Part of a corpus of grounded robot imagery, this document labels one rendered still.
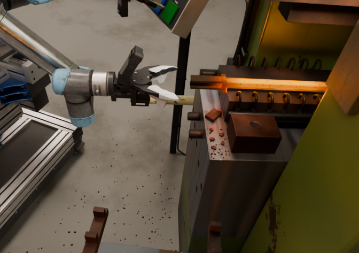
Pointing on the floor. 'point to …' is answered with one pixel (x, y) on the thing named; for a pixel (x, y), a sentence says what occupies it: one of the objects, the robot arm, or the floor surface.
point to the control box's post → (178, 91)
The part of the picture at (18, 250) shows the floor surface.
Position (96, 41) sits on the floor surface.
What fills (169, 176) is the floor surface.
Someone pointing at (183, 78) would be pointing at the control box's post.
